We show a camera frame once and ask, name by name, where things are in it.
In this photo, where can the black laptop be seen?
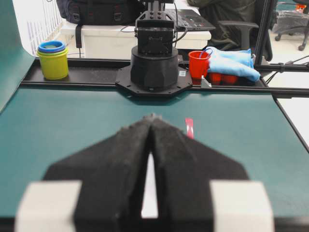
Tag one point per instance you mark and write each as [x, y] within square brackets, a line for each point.
[186, 18]

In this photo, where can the stacked yellow green blue cups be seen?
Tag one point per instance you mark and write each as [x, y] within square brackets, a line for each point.
[53, 60]

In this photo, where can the red tape strip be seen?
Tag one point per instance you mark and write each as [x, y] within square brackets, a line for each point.
[189, 127]

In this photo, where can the light blue cloth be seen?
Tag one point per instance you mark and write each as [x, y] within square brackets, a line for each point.
[237, 63]

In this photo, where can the red cups under cloth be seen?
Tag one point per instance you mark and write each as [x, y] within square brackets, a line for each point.
[222, 79]

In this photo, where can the black office chair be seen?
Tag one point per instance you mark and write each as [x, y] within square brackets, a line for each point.
[255, 35]

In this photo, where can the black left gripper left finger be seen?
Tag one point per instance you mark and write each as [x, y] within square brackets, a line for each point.
[97, 189]

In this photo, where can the red plastic cup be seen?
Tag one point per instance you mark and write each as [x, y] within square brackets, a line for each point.
[198, 64]

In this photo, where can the black backpack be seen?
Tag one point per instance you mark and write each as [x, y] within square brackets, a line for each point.
[100, 12]

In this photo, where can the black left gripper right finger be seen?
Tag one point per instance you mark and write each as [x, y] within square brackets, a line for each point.
[202, 190]

